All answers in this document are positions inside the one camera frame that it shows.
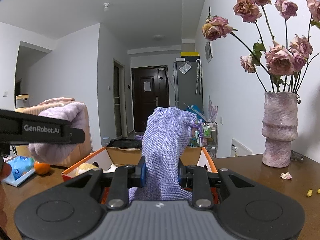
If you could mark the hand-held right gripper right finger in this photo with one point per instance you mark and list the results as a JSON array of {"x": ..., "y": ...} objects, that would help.
[{"x": 185, "y": 177}]

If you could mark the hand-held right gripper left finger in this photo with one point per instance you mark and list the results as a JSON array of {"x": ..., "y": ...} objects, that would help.
[{"x": 143, "y": 172}]

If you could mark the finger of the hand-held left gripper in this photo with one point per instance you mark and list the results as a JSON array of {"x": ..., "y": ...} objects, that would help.
[{"x": 78, "y": 136}]

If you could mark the light purple fluffy towel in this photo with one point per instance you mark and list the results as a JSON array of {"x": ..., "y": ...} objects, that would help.
[{"x": 50, "y": 152}]

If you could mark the red cardboard box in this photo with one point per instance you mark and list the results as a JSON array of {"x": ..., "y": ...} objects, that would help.
[{"x": 117, "y": 156}]

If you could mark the yellow white plush toy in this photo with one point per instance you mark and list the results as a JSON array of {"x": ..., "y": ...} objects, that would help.
[{"x": 86, "y": 167}]

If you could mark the person's left hand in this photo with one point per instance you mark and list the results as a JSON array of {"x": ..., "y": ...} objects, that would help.
[{"x": 5, "y": 171}]

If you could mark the pink ribbed suitcase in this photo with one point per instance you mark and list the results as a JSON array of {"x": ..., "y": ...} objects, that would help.
[{"x": 83, "y": 155}]

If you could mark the yellow bottle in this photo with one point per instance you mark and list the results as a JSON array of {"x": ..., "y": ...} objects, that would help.
[{"x": 22, "y": 100}]

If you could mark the dark cloth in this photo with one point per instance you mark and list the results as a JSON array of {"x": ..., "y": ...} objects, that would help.
[{"x": 125, "y": 143}]

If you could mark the orange fruit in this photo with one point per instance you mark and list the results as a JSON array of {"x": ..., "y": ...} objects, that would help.
[{"x": 42, "y": 168}]

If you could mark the large blue tissue pack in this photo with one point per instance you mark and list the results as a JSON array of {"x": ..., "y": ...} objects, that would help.
[{"x": 21, "y": 167}]

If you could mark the white trolley cart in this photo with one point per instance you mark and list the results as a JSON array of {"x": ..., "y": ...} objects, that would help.
[{"x": 210, "y": 135}]

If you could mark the dark wooden entrance door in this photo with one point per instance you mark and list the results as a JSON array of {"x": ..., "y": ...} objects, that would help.
[{"x": 150, "y": 105}]

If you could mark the purple feather bunch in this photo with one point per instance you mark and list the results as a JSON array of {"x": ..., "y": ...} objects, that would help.
[{"x": 213, "y": 108}]

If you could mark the white paper notice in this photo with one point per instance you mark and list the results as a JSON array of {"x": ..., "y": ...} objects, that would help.
[{"x": 147, "y": 86}]

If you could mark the grey refrigerator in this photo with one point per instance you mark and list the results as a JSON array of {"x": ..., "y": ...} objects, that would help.
[{"x": 190, "y": 87}]

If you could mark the fallen rose petal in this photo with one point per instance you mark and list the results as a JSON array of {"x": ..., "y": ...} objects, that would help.
[{"x": 285, "y": 175}]

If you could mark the hanging folded umbrella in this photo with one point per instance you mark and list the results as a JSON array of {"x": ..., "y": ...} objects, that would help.
[{"x": 198, "y": 77}]

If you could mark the purple ceramic vase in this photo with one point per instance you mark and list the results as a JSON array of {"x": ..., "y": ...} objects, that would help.
[{"x": 280, "y": 130}]

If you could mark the clear plastic bag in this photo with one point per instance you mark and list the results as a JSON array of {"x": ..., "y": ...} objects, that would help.
[{"x": 185, "y": 68}]

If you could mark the yellow black box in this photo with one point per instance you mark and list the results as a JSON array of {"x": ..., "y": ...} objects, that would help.
[{"x": 190, "y": 54}]

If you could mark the scattered yellow crumbs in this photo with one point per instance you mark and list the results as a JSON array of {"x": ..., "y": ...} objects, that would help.
[{"x": 309, "y": 192}]

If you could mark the ceiling sprinkler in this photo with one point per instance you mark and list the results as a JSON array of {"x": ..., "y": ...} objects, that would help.
[{"x": 106, "y": 6}]

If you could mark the dried pink rose bouquet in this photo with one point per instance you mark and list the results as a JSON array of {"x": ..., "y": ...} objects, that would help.
[{"x": 278, "y": 60}]

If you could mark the side door frame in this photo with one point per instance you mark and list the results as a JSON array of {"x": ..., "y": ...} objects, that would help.
[{"x": 118, "y": 100}]

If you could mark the white wall heater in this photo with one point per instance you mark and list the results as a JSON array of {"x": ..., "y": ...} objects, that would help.
[{"x": 241, "y": 150}]

